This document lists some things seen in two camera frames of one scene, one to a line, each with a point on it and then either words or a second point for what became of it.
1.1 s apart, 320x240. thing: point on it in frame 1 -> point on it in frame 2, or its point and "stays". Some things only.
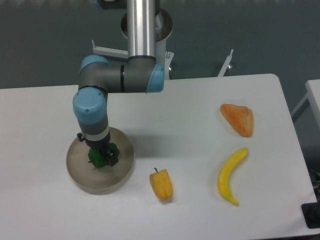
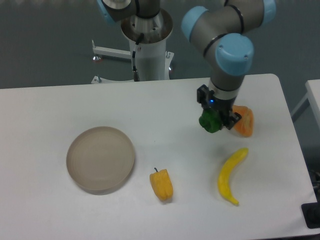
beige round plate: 101,181 stays
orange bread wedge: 240,117 stays
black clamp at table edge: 311,212 stays
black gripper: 112,158 -> 205,97
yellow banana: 224,177 stays
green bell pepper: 98,157 -> 210,120
